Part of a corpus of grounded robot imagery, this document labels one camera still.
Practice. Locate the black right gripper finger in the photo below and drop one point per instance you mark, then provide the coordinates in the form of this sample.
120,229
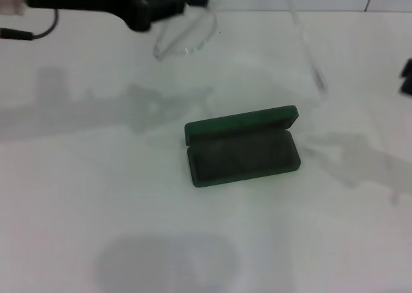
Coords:
406,87
408,69

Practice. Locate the clear transparent glasses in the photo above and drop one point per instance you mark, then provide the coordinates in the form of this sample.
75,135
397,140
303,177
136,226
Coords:
210,32

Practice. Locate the green glasses case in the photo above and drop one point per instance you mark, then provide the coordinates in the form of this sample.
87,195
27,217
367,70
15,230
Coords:
244,154

